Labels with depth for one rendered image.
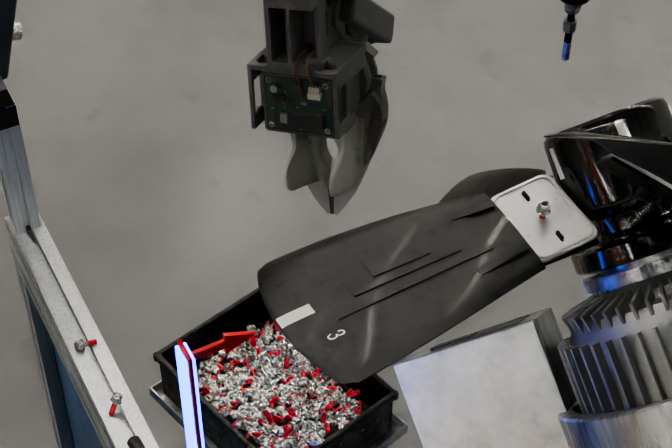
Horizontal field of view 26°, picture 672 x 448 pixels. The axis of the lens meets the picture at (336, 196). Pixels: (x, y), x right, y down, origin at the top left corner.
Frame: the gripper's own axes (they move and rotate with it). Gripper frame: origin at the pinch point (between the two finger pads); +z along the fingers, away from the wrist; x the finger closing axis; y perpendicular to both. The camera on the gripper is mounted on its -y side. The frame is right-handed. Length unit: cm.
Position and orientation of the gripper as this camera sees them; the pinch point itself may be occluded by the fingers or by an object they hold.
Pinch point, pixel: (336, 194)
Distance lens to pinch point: 116.9
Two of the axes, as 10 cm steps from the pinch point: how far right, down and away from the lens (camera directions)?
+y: -3.7, 4.5, -8.1
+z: 0.5, 8.8, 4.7
